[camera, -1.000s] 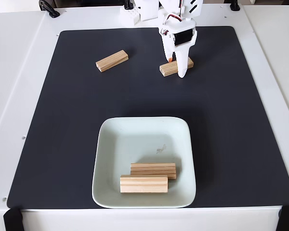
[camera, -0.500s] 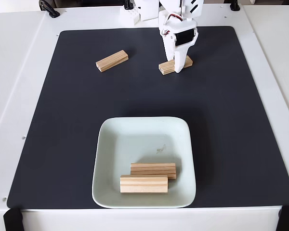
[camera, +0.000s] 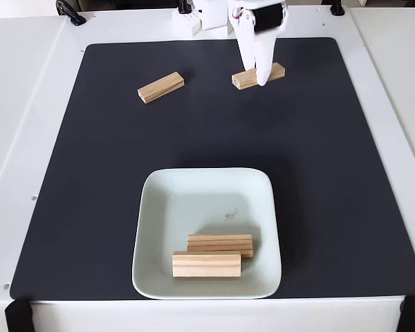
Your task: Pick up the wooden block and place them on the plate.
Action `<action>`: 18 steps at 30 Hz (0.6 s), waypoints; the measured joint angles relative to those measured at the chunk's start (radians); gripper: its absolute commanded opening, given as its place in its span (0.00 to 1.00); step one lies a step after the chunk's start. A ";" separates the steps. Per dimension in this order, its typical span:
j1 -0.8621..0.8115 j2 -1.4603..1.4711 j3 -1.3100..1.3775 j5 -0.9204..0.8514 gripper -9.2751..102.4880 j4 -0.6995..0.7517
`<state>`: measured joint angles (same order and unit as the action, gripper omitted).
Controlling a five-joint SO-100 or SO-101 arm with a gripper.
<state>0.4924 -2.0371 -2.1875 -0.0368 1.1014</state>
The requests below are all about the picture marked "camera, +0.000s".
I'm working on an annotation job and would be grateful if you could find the grooved wooden block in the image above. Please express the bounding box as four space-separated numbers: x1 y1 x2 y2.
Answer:
137 71 185 104
186 234 255 259
231 62 286 91

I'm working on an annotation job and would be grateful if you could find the smooth pale wooden block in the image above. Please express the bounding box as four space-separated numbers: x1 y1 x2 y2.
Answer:
172 251 243 279

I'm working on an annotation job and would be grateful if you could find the pale square ceramic plate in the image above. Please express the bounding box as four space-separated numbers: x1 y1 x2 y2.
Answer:
131 167 283 300

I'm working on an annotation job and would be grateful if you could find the black table mat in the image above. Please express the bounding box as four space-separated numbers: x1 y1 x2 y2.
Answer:
9 37 415 301

